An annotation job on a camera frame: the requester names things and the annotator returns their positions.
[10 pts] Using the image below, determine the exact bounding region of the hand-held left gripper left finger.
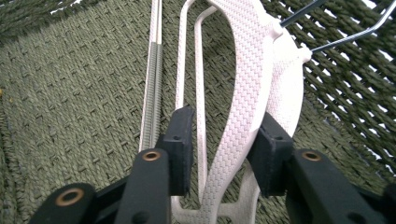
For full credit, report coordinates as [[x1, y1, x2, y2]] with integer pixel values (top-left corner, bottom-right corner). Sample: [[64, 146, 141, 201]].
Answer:
[[114, 105, 196, 224]]

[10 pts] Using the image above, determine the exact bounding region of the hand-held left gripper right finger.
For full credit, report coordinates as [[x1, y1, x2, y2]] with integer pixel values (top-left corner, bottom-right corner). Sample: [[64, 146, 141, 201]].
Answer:
[[247, 111, 389, 224]]

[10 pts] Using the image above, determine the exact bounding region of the beige plastic clothes hanger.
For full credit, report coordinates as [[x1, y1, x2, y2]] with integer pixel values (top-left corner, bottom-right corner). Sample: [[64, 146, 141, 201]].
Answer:
[[138, 0, 328, 224], [175, 0, 396, 138]]

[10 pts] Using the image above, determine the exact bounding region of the green woven basket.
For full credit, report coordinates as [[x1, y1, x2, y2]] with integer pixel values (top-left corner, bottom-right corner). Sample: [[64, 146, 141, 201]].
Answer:
[[0, 0, 396, 224]]

